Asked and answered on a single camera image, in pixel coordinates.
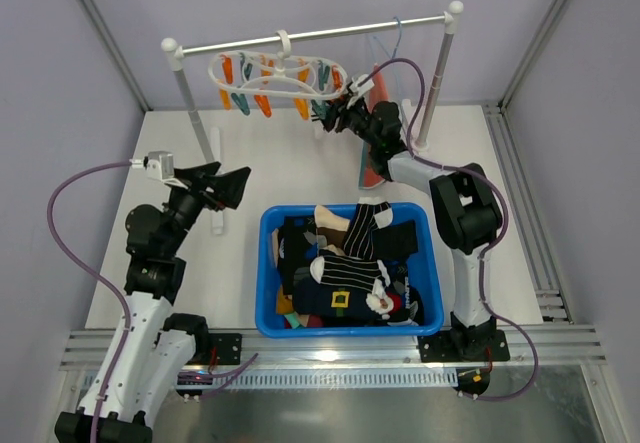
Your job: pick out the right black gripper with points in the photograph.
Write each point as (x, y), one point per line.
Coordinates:
(343, 114)

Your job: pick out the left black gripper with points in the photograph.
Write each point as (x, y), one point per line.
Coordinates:
(206, 188)

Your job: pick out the white striped sock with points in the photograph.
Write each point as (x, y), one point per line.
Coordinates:
(318, 127)

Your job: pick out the white oval clip hanger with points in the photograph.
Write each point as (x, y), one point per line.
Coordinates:
(281, 74)

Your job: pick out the black white pinstripe sock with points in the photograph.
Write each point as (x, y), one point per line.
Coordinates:
(370, 214)

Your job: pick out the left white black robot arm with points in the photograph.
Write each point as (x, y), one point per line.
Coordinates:
(151, 343)

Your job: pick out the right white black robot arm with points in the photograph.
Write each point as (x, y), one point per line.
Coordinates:
(467, 215)

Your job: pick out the orange clothes peg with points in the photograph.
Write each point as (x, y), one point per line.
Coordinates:
(302, 107)

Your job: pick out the orange bear towel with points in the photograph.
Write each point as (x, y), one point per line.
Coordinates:
(368, 178)

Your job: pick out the beige brown sock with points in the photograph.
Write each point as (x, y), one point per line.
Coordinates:
(331, 229)

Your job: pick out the blue plastic bin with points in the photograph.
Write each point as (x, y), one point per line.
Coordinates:
(422, 278)

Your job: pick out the white clothes rack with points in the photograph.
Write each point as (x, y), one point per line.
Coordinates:
(416, 133)

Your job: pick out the navy santa belt sock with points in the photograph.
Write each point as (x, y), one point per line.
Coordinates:
(340, 306)

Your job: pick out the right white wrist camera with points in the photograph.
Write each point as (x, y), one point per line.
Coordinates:
(358, 88)

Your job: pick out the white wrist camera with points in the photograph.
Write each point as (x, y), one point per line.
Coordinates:
(358, 88)
(158, 166)

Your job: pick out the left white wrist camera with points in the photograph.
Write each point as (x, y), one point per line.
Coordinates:
(158, 166)

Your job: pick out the blue wire hanger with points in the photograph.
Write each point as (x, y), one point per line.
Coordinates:
(380, 53)

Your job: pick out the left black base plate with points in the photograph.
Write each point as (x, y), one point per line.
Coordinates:
(222, 349)

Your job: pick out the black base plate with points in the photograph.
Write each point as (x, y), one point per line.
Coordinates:
(222, 349)
(442, 347)

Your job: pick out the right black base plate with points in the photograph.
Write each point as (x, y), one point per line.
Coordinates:
(442, 347)

